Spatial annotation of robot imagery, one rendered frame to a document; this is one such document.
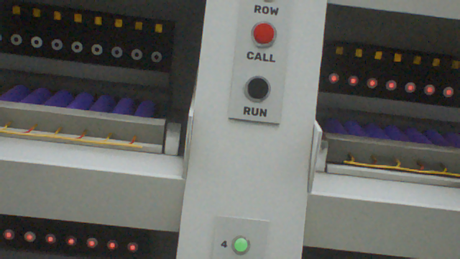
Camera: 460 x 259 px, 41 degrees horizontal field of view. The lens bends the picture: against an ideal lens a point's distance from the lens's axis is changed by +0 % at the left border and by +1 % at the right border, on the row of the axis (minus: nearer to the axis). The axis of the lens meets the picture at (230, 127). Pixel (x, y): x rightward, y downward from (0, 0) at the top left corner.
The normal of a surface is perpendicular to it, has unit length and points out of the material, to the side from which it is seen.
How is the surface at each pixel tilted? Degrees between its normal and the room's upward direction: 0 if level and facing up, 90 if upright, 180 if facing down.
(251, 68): 90
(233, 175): 90
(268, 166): 90
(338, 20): 90
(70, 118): 111
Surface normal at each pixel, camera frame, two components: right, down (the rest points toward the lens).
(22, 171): 0.02, 0.28
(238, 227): 0.06, -0.08
